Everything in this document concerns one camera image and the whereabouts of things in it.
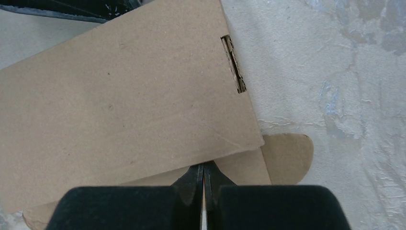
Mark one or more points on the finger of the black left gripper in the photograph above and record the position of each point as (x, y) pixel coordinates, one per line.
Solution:
(96, 11)

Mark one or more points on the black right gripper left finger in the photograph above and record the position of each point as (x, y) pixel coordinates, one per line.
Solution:
(173, 207)

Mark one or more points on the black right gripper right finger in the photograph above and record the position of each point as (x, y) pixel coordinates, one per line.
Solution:
(269, 207)

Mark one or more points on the brown cardboard box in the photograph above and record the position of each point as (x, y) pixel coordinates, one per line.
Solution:
(135, 101)

